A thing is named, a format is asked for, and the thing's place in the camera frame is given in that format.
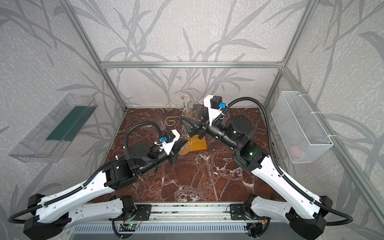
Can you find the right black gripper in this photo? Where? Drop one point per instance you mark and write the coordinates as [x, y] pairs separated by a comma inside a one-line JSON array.
[[201, 127]]

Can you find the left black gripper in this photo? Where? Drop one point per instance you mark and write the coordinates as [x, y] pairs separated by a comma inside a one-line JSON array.
[[174, 148]]

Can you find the clear wine glass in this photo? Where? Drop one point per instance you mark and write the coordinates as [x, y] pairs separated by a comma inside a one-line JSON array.
[[184, 99], [193, 110]]

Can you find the amber wine glass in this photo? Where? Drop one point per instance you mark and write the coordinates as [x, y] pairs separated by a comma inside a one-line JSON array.
[[185, 149]]

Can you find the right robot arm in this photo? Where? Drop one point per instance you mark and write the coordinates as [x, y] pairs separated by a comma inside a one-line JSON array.
[[304, 217]]

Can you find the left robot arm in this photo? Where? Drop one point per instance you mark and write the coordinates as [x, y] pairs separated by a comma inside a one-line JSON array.
[[58, 212]]

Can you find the yellow wooden rack base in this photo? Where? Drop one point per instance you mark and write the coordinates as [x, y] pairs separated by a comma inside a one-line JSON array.
[[196, 145]]

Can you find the green circuit board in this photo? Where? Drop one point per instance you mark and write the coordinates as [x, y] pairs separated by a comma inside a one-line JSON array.
[[129, 227]]

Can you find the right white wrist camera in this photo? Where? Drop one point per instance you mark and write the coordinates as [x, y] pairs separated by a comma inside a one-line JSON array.
[[215, 106]]

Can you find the gold wire glass rack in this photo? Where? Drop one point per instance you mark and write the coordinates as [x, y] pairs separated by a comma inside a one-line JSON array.
[[172, 121]]

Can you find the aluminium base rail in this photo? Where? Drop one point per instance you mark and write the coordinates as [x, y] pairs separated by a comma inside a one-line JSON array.
[[177, 218]]

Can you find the white wire mesh basket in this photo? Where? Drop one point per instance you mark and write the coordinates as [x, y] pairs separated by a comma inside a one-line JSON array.
[[302, 134]]

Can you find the aluminium frame crossbar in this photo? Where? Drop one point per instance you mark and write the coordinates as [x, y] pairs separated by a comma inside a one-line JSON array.
[[201, 65]]

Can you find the clear plastic wall bin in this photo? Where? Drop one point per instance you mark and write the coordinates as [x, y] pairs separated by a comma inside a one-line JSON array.
[[48, 141]]

